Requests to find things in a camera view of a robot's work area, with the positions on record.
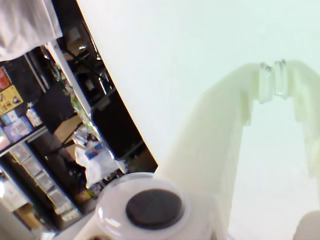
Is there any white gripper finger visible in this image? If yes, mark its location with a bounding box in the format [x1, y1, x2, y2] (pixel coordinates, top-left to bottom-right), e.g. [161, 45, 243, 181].
[159, 62, 273, 240]
[273, 58, 320, 186]

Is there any black flat screen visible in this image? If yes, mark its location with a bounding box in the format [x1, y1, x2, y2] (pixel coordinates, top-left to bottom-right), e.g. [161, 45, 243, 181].
[91, 88, 146, 161]

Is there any white plastic bag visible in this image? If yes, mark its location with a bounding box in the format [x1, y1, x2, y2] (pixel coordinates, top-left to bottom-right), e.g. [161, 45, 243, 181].
[74, 138, 126, 189]

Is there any brown cardboard box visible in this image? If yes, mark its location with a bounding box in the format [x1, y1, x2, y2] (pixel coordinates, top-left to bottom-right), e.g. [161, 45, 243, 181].
[53, 116, 86, 148]

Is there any clear drawer storage unit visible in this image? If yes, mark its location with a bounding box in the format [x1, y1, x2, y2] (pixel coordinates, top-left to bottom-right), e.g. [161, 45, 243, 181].
[9, 143, 82, 223]

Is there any yellow printed box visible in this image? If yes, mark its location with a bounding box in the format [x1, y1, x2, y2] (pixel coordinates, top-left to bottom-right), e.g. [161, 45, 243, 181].
[0, 84, 25, 116]

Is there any white shelf post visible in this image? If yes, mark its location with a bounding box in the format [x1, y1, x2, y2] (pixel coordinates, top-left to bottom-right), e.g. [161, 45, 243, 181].
[48, 41, 93, 118]

